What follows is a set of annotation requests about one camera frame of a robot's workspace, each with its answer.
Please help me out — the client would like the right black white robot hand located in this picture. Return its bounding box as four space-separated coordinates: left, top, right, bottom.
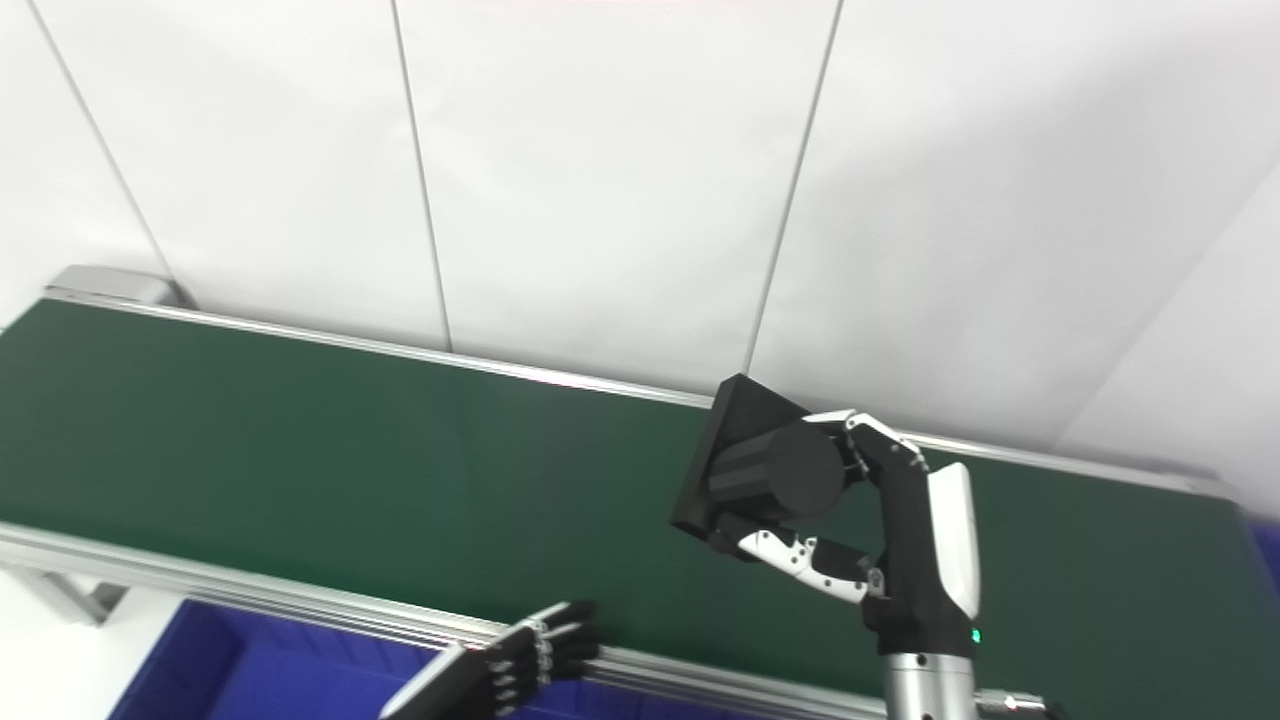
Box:
735 407 984 661

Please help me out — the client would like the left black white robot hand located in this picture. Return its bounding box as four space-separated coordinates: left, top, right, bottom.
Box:
378 600 602 720

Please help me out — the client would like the black cylinder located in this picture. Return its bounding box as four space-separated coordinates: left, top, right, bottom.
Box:
669 373 852 553

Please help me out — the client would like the green conveyor belt aluminium frame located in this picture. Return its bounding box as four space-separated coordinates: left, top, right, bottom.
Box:
0 265 1280 720

